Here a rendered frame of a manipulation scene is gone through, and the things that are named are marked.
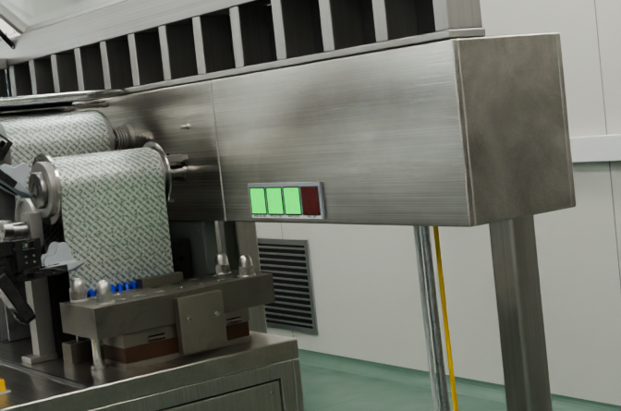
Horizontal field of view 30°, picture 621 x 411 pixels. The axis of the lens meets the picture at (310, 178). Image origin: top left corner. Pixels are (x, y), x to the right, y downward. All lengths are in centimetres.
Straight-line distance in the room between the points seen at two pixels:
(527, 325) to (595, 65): 275
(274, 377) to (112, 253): 42
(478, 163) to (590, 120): 289
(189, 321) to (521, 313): 64
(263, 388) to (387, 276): 351
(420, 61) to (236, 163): 62
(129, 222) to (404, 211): 70
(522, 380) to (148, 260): 85
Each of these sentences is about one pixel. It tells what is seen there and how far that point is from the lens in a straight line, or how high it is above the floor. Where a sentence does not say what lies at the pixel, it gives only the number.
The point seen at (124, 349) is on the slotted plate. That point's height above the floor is 94.
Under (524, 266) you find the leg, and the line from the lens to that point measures 204.
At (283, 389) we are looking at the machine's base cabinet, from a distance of 236.
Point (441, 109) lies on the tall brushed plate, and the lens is 187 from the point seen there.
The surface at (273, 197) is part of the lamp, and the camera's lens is 227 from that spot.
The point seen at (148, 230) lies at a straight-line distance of 246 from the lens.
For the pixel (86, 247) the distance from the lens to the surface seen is 240.
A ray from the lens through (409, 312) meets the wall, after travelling 572.
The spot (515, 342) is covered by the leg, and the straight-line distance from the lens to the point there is 206.
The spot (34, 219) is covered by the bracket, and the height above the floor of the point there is 119.
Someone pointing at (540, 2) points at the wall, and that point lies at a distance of 489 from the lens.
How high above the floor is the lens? 134
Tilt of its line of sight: 3 degrees down
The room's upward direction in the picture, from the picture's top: 6 degrees counter-clockwise
